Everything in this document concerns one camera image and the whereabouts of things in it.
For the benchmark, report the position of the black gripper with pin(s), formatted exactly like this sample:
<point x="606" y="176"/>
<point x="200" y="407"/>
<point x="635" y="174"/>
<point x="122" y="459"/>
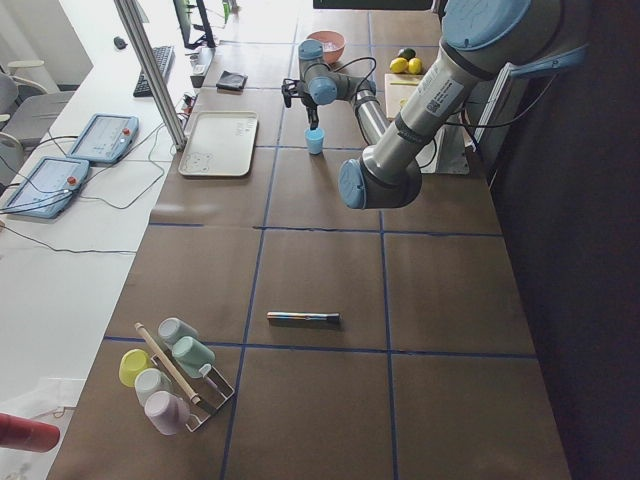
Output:
<point x="309" y="107"/>

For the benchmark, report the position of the steel muddler black tip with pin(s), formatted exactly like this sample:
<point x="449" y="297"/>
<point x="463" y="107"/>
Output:
<point x="329" y="318"/>

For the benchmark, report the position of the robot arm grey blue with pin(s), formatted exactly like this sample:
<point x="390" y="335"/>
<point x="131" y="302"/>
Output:
<point x="479" y="38"/>

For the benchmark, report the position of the light blue plastic cup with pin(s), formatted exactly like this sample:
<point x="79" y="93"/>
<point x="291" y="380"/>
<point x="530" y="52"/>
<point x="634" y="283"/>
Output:
<point x="314" y="140"/>

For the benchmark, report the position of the pink bowl with ice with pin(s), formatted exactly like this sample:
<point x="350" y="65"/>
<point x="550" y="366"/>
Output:
<point x="333" y="44"/>

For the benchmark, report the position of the grey-white cup upper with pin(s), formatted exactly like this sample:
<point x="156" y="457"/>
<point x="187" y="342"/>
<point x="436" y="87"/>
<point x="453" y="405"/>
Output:
<point x="172" y="329"/>

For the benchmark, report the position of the mint green cup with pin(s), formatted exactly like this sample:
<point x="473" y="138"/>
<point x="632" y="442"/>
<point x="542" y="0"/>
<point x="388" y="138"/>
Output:
<point x="192" y="355"/>

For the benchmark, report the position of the yellow cup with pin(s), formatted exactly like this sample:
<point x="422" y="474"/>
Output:
<point x="132" y="363"/>

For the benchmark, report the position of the pale white cup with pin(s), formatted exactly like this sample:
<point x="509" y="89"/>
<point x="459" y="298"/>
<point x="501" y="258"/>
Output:
<point x="150" y="381"/>

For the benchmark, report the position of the lilac pink cup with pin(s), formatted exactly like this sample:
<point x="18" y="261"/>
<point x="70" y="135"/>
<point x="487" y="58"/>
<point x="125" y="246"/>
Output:
<point x="167" y="412"/>

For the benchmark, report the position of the dark grey folded cloth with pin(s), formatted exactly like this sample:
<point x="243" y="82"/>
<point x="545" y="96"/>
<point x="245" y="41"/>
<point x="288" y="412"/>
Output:
<point x="231" y="81"/>

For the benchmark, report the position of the wooden cutting board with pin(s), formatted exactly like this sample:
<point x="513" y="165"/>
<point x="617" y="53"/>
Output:
<point x="398" y="88"/>

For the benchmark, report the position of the cream bear tray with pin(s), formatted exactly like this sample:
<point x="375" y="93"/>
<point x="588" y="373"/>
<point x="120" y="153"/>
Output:
<point x="220" y="144"/>

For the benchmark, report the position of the green lime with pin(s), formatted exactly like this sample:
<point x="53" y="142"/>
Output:
<point x="406" y="53"/>

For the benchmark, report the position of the yellow lemon right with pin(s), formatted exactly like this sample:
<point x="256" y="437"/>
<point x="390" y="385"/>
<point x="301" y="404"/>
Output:
<point x="415" y="66"/>

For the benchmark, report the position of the black monitor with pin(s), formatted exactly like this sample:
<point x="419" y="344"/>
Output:
<point x="194" y="24"/>

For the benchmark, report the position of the black computer mouse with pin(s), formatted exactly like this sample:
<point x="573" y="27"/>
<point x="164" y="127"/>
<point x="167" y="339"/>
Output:
<point x="119" y="43"/>

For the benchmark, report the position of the blue teach pendant far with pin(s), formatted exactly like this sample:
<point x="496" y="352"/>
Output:
<point x="105" y="139"/>

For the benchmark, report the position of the blue teach pendant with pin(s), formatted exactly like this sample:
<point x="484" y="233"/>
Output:
<point x="105" y="139"/>
<point x="49" y="188"/>

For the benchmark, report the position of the blue teach pendant near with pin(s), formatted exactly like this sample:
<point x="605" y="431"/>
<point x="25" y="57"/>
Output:
<point x="49" y="188"/>

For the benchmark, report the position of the grey office chair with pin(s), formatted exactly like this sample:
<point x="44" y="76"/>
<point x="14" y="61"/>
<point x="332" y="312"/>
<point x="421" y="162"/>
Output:
<point x="28" y="110"/>

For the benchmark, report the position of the white plastic bag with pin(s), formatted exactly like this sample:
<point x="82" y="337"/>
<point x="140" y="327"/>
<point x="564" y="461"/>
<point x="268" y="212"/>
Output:
<point x="52" y="401"/>

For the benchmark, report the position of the red cylinder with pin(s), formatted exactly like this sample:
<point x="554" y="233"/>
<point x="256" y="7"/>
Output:
<point x="28" y="435"/>

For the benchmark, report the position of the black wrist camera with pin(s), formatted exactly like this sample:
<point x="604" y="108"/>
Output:
<point x="290" y="90"/>

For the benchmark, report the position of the aluminium frame post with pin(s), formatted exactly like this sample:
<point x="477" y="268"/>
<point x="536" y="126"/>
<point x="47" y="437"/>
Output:
<point x="133" y="25"/>

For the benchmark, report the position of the white camera post with base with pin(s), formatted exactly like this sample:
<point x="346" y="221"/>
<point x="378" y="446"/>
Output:
<point x="445" y="154"/>

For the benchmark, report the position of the wooden rack handle bar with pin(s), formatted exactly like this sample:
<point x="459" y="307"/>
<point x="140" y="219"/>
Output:
<point x="167" y="363"/>

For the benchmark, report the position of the white wire cup rack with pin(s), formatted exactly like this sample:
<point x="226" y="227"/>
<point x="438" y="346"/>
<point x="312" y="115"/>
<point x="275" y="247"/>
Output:
<point x="213" y="388"/>

